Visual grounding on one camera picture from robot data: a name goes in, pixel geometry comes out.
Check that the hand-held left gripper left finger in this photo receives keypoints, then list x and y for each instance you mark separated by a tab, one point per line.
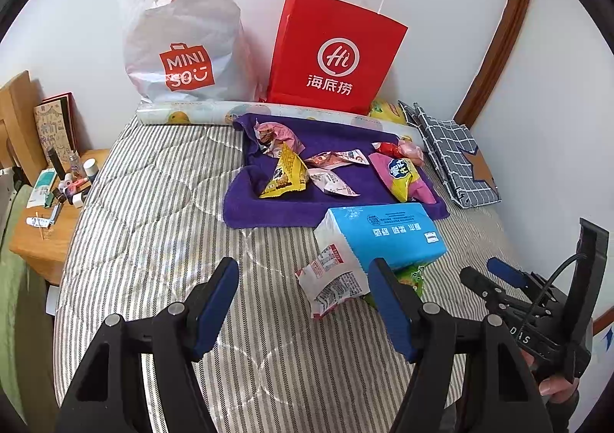
216	313

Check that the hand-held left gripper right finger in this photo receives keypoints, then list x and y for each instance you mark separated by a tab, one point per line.
393	313

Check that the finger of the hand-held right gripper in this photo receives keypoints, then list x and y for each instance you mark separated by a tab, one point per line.
506	270
484	289

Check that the white red-print snack packet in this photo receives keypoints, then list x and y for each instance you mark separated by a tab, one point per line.
331	282

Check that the pink snack packet blue label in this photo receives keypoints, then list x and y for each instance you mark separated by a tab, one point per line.
400	176

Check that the small white snack packet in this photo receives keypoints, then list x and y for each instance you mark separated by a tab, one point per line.
333	183

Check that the yellow snack packet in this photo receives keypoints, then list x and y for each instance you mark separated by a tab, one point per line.
283	174

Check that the pale pink cartoon snack packet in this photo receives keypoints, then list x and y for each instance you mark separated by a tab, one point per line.
336	158

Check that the person's right hand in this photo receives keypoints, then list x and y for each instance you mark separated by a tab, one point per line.
559	387

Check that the green snack packet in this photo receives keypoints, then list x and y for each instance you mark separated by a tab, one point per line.
413	277

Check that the blue tissue pack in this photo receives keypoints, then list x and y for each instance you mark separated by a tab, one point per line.
388	234

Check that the purple towel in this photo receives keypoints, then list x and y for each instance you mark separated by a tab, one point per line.
259	210

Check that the grey plaid fabric bag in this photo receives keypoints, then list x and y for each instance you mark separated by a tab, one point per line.
455	159

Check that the small pink wrapper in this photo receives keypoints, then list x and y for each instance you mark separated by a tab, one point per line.
412	150

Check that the red candy packet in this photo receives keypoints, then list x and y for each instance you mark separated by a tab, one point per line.
386	148

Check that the crumpled pink snack packet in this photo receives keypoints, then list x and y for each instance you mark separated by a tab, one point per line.
273	135

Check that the white small jar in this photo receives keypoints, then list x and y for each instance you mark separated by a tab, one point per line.
91	168

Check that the green blanket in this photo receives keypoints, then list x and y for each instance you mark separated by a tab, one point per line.
24	318

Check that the wooden nightstand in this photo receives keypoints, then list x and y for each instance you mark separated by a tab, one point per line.
33	246

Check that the white tube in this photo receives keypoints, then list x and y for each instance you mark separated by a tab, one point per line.
41	221

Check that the yellow-green snack bag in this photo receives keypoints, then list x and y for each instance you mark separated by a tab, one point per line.
388	110

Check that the printed paper roll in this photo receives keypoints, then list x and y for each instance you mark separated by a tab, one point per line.
192	115

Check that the clear small bottle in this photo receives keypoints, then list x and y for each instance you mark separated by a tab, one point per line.
74	163

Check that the green-white tube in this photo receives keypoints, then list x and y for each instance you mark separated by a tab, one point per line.
41	186

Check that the black bottle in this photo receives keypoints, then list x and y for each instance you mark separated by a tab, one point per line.
57	163

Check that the red book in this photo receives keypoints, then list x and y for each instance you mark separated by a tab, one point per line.
71	116

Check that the doodle-cover notebook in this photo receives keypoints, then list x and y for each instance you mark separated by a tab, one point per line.
52	128

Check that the wooden headboard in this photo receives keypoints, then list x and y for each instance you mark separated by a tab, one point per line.
17	126

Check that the red paper bag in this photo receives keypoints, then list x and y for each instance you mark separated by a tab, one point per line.
336	44

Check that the white plastic shopping bag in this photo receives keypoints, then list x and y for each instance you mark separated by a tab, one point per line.
182	30

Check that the brown wooden door frame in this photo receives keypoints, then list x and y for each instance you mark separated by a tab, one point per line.
508	30

